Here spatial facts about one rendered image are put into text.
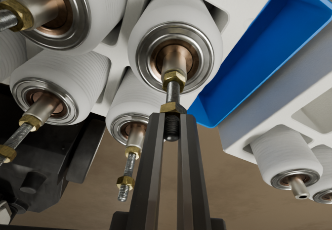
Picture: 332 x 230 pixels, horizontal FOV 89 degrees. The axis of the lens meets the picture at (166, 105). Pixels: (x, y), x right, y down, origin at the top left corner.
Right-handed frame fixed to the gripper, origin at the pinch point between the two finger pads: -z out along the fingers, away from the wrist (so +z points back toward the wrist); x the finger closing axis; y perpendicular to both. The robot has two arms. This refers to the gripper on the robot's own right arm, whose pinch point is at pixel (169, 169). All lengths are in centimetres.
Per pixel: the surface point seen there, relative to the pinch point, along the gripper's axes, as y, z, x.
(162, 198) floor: 104, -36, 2
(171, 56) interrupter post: -1.1, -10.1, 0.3
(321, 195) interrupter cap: 26.5, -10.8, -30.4
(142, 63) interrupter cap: 0.1, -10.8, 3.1
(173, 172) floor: 71, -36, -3
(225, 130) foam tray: 22.8, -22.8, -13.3
